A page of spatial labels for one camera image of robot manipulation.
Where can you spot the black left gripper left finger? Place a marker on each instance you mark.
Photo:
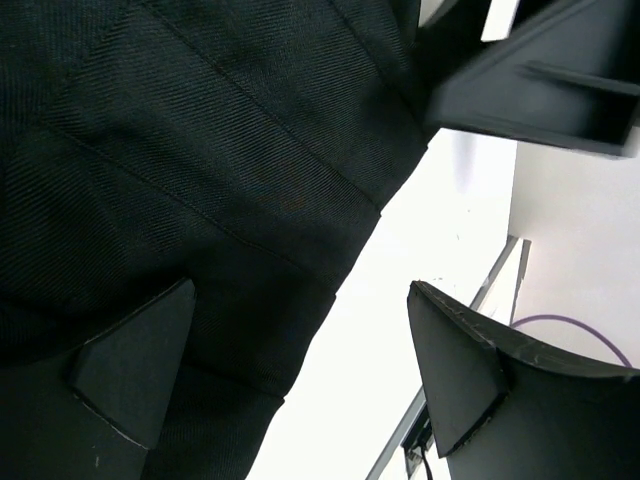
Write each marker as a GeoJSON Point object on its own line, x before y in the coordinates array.
{"type": "Point", "coordinates": [91, 403]}

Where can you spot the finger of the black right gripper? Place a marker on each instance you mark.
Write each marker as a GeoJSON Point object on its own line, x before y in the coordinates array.
{"type": "Point", "coordinates": [454, 31]}
{"type": "Point", "coordinates": [566, 76]}

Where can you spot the black pleated skirt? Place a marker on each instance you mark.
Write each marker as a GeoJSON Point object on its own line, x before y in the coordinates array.
{"type": "Point", "coordinates": [248, 146]}

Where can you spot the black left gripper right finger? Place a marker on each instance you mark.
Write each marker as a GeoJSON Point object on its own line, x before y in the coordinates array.
{"type": "Point", "coordinates": [564, 417]}

